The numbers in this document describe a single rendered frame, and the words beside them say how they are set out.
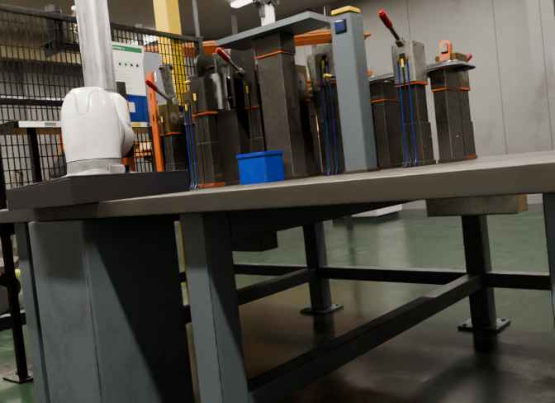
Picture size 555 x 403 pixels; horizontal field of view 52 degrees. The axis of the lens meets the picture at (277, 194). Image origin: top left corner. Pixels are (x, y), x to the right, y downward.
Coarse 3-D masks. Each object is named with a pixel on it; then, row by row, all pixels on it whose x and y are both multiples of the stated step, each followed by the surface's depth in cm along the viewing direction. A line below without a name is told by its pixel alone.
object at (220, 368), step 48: (192, 240) 126; (240, 240) 283; (480, 240) 232; (192, 288) 127; (240, 288) 256; (288, 288) 273; (480, 288) 230; (528, 288) 222; (240, 336) 129; (384, 336) 176; (240, 384) 128; (288, 384) 142
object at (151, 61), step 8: (144, 56) 259; (152, 56) 263; (160, 56) 267; (144, 64) 259; (152, 64) 263; (160, 64) 267; (144, 72) 258; (152, 72) 262; (160, 80) 266; (160, 88) 266; (160, 96) 266
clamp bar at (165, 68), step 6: (162, 66) 232; (168, 66) 233; (162, 72) 233; (168, 72) 233; (162, 78) 234; (168, 78) 232; (168, 84) 233; (168, 90) 233; (168, 96) 234; (174, 96) 234; (168, 102) 235
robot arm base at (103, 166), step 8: (88, 160) 160; (96, 160) 160; (104, 160) 161; (112, 160) 163; (120, 160) 167; (72, 168) 161; (80, 168) 160; (88, 168) 160; (96, 168) 160; (104, 168) 161; (112, 168) 162; (120, 168) 161; (128, 168) 162; (64, 176) 164
